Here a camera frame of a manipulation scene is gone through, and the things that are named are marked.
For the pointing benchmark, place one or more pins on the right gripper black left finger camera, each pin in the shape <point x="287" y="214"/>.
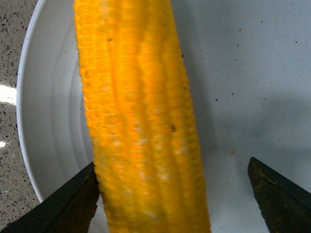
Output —
<point x="69" y="209"/>

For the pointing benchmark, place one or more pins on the yellow corn cob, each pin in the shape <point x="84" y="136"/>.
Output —
<point x="140" y="117"/>

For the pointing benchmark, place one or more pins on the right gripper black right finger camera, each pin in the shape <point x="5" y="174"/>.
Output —
<point x="285" y="206"/>

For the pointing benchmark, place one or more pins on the light blue plate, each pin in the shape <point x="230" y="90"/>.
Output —
<point x="249" y="66"/>

